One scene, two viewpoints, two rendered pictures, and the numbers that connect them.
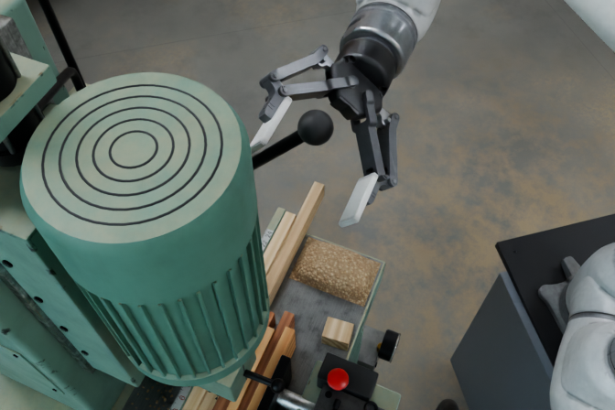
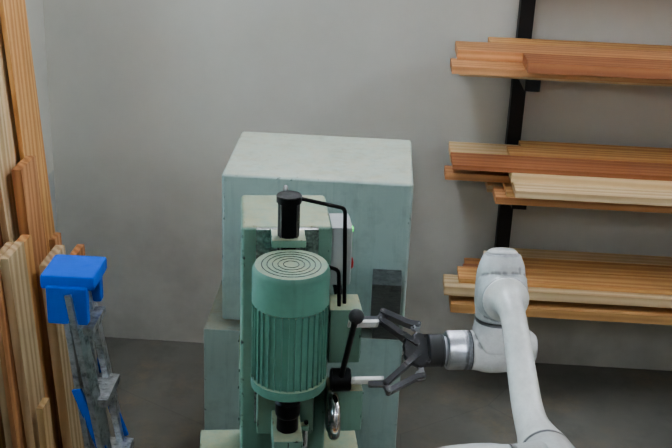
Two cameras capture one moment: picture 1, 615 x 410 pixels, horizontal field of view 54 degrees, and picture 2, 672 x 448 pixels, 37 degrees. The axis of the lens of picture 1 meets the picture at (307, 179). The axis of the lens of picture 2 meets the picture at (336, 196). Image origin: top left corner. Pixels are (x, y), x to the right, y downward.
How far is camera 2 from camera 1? 193 cm
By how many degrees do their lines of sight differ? 56
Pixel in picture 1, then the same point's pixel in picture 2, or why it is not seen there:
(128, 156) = (288, 264)
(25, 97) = (291, 242)
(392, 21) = (460, 336)
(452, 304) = not seen: outside the picture
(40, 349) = (246, 371)
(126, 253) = (257, 275)
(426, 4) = (486, 344)
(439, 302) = not seen: outside the picture
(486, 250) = not seen: outside the picture
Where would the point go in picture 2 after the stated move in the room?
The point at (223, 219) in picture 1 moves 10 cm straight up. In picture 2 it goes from (283, 287) to (284, 245)
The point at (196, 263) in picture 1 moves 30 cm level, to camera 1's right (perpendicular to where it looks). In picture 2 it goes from (270, 297) to (335, 360)
